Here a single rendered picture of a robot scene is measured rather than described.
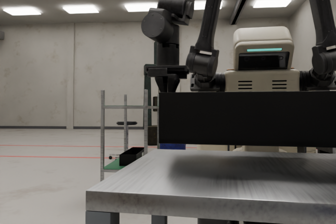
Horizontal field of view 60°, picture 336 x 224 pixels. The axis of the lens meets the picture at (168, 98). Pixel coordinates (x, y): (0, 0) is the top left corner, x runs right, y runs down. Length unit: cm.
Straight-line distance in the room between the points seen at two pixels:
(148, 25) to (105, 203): 39
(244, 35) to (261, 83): 19
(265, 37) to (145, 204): 84
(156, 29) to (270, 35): 59
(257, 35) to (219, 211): 83
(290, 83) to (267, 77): 9
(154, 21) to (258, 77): 60
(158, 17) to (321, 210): 47
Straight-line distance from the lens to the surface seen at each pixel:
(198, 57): 106
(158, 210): 44
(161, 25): 65
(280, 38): 114
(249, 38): 113
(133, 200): 44
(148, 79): 747
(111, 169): 288
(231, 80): 114
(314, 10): 114
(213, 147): 142
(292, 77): 117
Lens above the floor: 92
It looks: 2 degrees up
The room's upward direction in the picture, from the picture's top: straight up
